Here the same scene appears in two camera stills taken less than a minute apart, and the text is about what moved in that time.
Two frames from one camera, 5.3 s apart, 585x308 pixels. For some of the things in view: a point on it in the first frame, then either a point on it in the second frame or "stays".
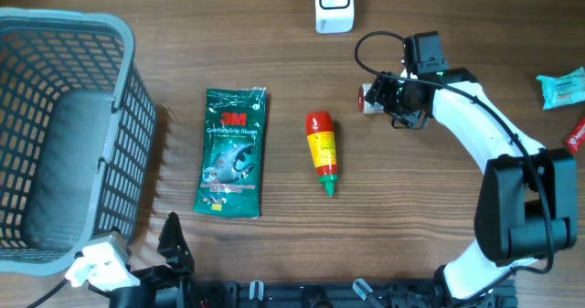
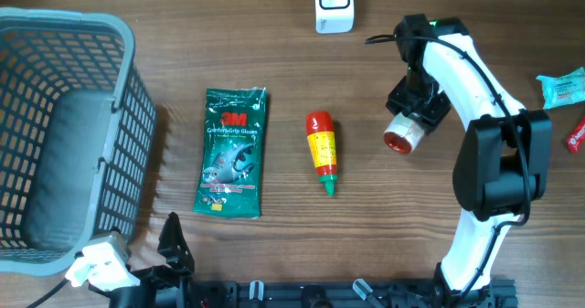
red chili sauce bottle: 321,140 stays
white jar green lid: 365,106 -> 405,133
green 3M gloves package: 229,181 stays
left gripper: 177,257 stays
